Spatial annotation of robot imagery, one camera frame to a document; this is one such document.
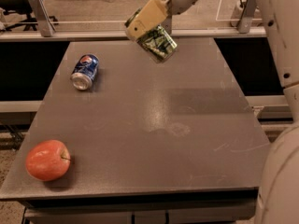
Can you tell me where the metal bracket post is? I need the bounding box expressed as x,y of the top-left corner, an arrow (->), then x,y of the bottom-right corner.
162,16 -> 172,35
28,0 -> 55,37
236,0 -> 257,34

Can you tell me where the black office chair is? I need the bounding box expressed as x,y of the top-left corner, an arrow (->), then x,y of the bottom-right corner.
0,0 -> 59,32

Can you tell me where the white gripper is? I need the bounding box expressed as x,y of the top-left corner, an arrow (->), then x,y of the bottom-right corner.
125,0 -> 198,41

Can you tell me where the right metal bracket post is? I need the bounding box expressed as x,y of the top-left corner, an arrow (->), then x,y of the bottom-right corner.
236,0 -> 257,34

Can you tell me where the green soda can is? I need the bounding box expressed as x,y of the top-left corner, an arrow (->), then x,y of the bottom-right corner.
137,25 -> 178,63

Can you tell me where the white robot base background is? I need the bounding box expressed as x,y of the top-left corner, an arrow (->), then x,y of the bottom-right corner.
229,0 -> 255,28

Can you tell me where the left metal bracket post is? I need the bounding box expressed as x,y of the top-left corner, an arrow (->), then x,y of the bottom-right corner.
28,0 -> 55,37

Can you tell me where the red apple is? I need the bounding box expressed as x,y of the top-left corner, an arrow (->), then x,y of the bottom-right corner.
25,140 -> 71,181

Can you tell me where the metal rail beam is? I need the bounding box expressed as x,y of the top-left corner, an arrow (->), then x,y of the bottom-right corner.
0,27 -> 266,42

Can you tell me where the blue Pepsi can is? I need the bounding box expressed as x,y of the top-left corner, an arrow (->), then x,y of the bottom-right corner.
70,54 -> 99,91

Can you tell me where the middle metal bracket post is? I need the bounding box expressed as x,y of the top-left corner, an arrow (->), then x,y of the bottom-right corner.
162,16 -> 172,35

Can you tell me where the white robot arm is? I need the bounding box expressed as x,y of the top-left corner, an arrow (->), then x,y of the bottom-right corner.
125,0 -> 299,224

